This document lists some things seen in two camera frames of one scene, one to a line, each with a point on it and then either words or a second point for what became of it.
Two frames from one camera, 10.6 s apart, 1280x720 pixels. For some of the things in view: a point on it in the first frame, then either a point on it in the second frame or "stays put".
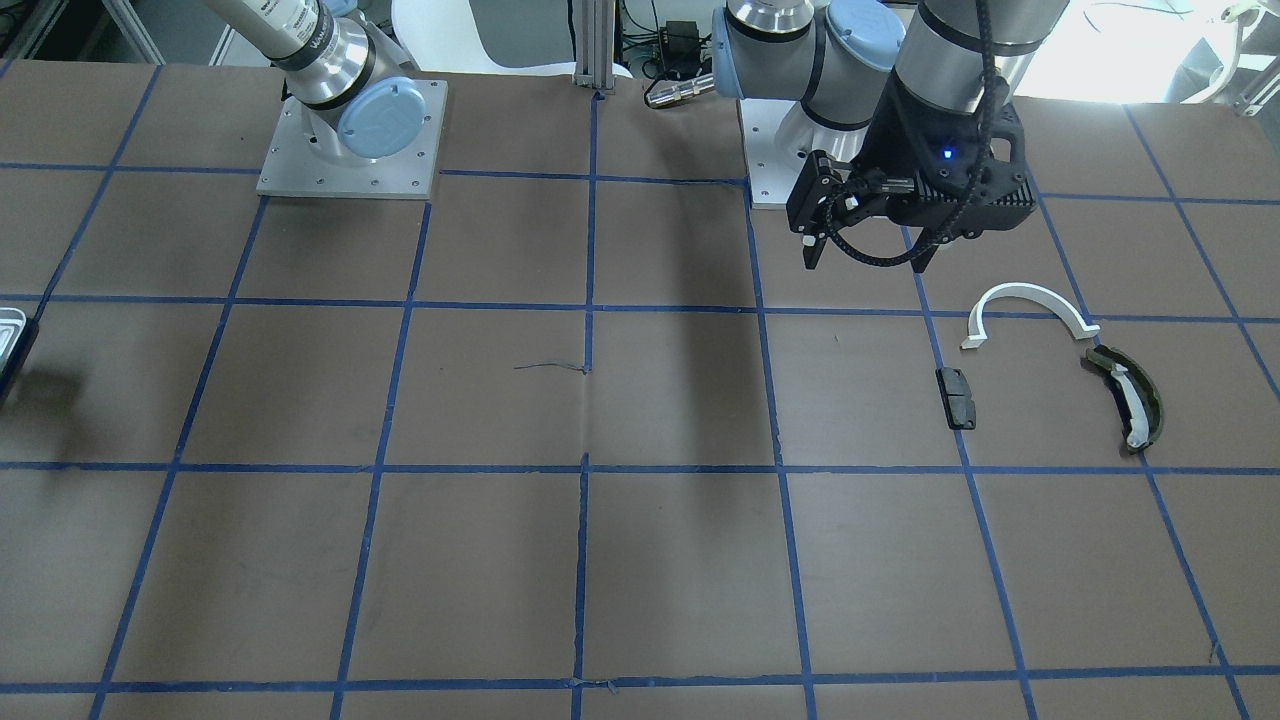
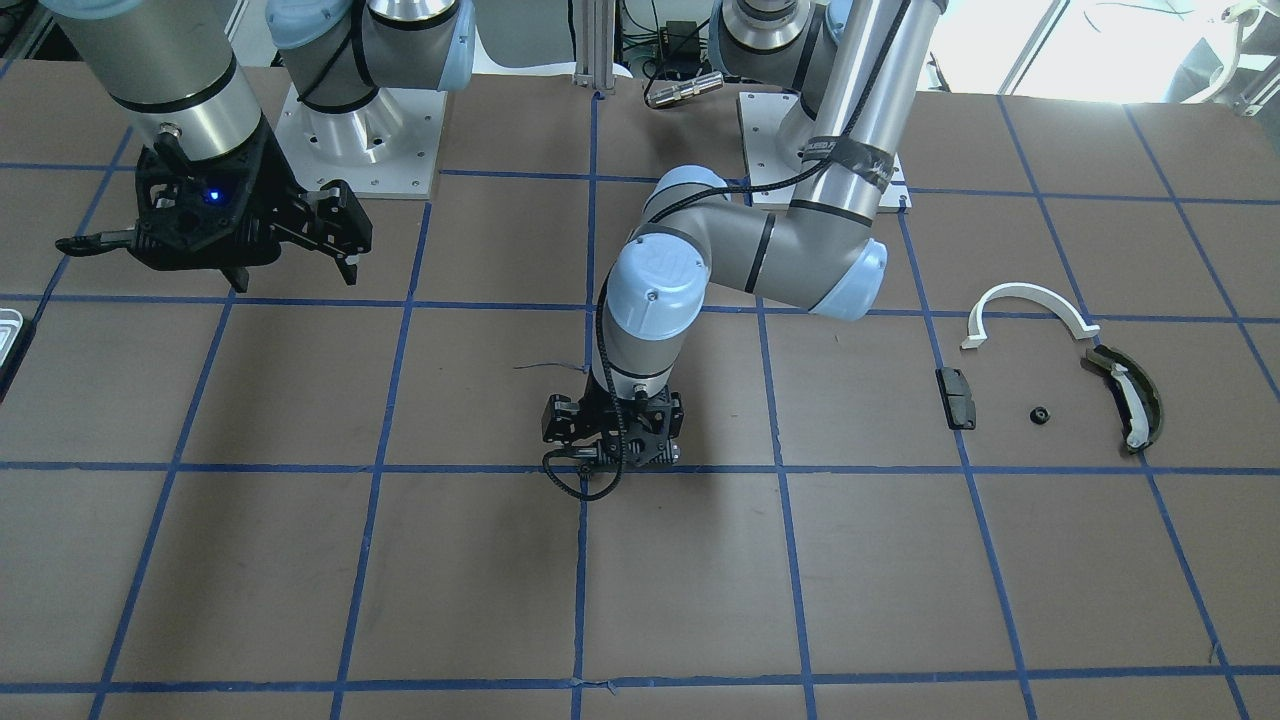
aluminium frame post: (594, 43) stays put
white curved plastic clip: (975, 336) stays put
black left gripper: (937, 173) → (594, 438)
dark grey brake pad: (956, 397) stays put
